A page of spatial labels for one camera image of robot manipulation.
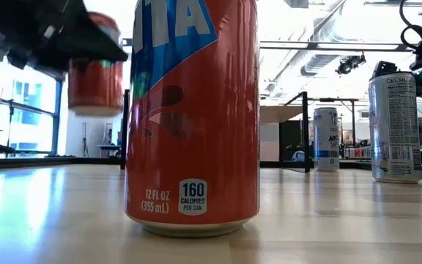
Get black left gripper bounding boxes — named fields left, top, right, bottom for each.
left=0, top=0, right=128, bottom=71

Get red Fanta soda can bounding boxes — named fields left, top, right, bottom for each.
left=124, top=0, right=262, bottom=238
left=67, top=11, right=125, bottom=118

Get silver Celsius slim can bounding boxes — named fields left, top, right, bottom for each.
left=312, top=106, right=341, bottom=172
left=368, top=71, right=422, bottom=185

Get black hanging spotlight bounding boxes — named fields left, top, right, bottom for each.
left=335, top=53, right=367, bottom=76

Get long linear light bar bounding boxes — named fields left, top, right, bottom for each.
left=260, top=40, right=412, bottom=52

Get blue-framed window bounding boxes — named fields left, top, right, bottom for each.
left=0, top=54, right=65, bottom=158

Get colourful small packages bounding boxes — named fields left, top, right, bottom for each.
left=344, top=145, right=372, bottom=159

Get small blue-top desk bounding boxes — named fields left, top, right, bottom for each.
left=97, top=144, right=123, bottom=159

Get black tripod stand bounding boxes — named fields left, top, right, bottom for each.
left=6, top=99, right=16, bottom=157

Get black partition panel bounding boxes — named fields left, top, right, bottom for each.
left=283, top=120, right=304, bottom=162

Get black right camera cable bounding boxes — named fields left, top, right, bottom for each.
left=399, top=0, right=422, bottom=51

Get silver spiral ventilation duct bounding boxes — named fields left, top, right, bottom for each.
left=300, top=20, right=347, bottom=77

